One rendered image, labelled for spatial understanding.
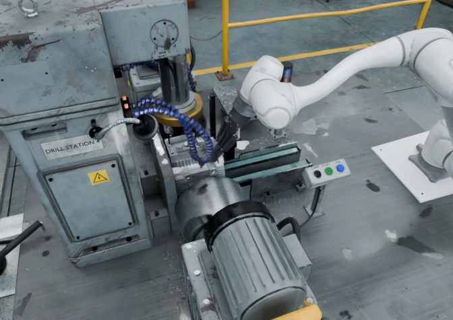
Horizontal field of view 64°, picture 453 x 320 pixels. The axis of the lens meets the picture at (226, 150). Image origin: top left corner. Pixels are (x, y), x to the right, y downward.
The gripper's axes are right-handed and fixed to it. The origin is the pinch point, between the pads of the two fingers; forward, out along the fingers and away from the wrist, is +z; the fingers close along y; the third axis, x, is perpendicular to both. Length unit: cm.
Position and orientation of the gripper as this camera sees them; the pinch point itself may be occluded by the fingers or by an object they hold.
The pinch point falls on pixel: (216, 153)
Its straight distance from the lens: 137.8
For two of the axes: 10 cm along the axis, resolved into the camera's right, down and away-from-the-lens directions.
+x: 8.1, 1.8, 5.5
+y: 3.3, 6.4, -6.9
